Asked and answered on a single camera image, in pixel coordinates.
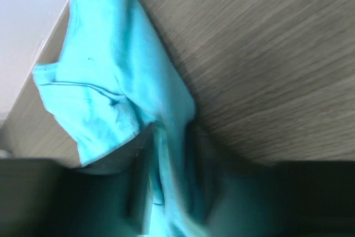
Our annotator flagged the cyan t shirt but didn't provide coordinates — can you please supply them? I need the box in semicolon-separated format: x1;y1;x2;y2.
32;0;208;236

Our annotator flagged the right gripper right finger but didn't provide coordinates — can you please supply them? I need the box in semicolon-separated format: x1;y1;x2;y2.
188;125;354;236

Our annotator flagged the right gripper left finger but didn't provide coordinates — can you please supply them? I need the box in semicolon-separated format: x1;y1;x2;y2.
1;125;154;236

